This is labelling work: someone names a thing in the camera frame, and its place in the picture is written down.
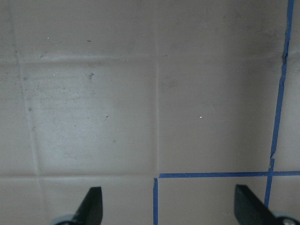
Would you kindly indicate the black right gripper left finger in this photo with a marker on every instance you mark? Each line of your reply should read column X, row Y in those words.
column 90, row 211

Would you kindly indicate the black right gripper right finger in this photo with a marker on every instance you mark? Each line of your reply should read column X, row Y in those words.
column 249, row 210

